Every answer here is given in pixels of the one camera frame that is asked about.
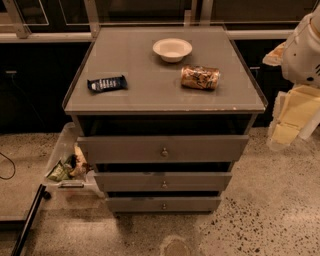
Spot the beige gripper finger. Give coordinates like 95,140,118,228
262,43,285,66

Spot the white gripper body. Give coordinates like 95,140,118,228
267,85,320,150

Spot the grey top drawer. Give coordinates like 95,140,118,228
77,135,249,164

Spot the grey drawer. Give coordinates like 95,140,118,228
77,135,249,164
94,172,232,192
106,196,221,213

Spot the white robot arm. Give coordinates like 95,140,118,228
263,5,320,151

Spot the grey drawer cabinet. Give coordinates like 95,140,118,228
64,27,267,200

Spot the grey bottom drawer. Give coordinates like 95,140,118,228
106,196,221,213

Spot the grey middle drawer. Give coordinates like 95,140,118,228
94,172,232,192

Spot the crushed brown soda can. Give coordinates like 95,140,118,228
181,65,220,91

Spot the white paper bowl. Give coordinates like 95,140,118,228
153,38,192,63

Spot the dark blue snack bar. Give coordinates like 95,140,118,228
87,76,127,93

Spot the tan snack bag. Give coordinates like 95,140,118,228
69,146,91,177

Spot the clear plastic storage bin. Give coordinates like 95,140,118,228
43,122,103,197

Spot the green chip bag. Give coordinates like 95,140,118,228
47,161,72,182

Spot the black metal bar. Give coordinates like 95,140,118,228
11,184,48,256

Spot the black cable on floor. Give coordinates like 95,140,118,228
0,151,17,181

